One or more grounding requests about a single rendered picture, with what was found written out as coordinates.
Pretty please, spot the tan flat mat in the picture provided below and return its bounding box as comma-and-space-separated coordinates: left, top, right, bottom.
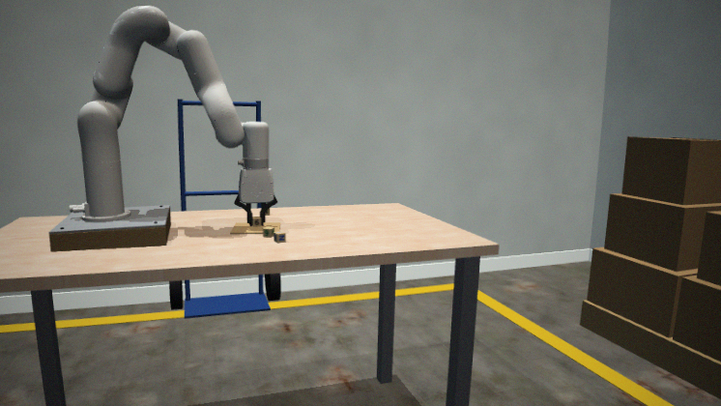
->
230, 222, 281, 234

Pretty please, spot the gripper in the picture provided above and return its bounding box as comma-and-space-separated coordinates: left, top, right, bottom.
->
235, 167, 277, 226

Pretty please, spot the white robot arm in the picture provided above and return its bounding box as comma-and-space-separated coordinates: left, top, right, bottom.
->
70, 6, 269, 222

